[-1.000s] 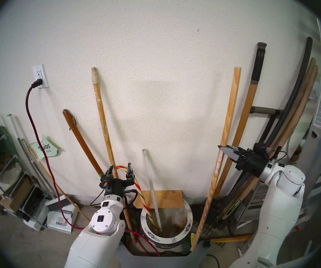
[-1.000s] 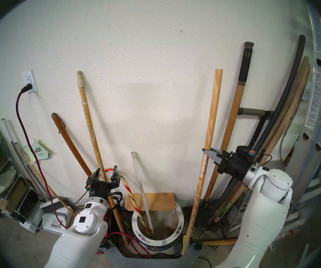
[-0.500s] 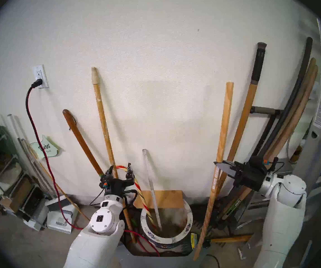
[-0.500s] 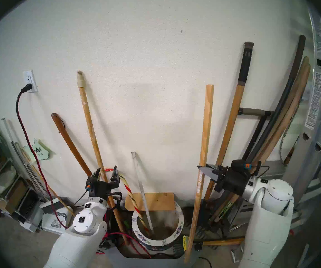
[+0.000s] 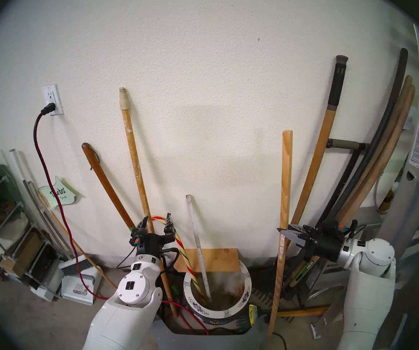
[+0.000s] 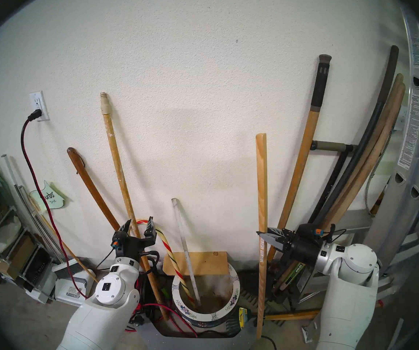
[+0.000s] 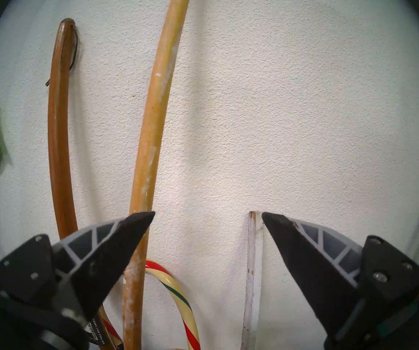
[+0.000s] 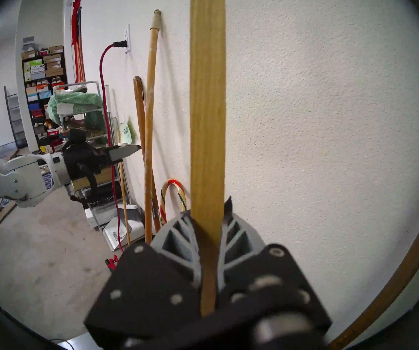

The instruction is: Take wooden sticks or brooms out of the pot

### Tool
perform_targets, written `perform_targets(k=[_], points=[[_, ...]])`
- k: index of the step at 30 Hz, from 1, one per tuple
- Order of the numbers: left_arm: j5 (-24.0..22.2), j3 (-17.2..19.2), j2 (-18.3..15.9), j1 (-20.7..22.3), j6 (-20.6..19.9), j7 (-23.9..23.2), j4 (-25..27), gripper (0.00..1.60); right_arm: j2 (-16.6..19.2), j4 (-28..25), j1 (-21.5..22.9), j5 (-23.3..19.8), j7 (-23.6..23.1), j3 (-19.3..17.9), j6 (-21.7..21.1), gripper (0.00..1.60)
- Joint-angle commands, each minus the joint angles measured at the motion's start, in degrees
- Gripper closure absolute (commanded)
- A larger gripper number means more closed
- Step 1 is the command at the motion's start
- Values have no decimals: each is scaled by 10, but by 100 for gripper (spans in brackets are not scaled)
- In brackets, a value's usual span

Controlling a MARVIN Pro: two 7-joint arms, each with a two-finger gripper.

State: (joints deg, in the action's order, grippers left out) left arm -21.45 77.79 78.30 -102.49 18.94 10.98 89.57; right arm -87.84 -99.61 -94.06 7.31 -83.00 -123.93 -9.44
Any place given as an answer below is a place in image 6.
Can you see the flexible metal conduit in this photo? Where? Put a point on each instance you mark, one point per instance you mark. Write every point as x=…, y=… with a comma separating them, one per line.
x=377, y=163

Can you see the white plastic pipe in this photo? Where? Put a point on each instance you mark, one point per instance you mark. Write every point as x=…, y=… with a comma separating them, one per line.
x=7, y=167

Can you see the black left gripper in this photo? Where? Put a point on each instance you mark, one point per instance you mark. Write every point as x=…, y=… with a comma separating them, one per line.
x=133, y=247

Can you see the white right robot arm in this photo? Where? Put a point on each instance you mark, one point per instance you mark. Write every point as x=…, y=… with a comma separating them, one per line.
x=348, y=298

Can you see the white wall outlet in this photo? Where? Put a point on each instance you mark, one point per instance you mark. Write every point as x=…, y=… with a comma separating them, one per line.
x=36, y=99

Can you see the white vented appliance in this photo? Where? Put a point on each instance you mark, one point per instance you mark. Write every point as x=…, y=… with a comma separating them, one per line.
x=71, y=287

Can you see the grey metal strip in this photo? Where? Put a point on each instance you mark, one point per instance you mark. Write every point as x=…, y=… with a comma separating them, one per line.
x=182, y=236

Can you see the striped candy cane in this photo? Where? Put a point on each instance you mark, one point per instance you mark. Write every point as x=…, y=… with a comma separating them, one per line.
x=170, y=251

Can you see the floral ceramic pot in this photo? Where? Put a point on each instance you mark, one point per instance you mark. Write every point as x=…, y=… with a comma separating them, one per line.
x=195, y=318

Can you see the dark brown wooden pole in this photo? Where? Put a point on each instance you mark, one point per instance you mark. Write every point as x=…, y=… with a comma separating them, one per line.
x=93, y=192

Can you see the grey metal rail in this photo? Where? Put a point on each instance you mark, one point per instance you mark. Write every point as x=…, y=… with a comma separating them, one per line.
x=34, y=221

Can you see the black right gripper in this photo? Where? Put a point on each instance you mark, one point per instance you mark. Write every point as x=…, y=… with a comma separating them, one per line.
x=302, y=247

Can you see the wooden tool with black grip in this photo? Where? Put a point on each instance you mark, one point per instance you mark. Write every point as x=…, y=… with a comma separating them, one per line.
x=311, y=134

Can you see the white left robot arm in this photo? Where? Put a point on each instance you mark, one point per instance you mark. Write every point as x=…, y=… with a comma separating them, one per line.
x=100, y=316

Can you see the thin wooden dowel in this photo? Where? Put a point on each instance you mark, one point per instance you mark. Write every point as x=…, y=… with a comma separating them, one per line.
x=86, y=267

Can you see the wooden board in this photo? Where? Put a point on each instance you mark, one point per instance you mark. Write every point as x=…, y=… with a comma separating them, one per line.
x=202, y=263

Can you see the aluminium extension ladder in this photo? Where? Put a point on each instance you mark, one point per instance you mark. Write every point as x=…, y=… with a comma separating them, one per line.
x=413, y=134

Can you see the light wooden stick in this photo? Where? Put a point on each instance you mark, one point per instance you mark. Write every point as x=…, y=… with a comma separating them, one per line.
x=261, y=207

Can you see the yellow green packet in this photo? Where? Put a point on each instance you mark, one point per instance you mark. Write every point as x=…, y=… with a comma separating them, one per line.
x=243, y=318

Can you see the light wooden pole threaded tip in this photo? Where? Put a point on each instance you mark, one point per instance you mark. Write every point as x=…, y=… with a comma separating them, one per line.
x=116, y=159

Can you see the green paper sign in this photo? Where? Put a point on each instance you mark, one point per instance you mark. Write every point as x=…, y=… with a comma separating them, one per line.
x=49, y=199

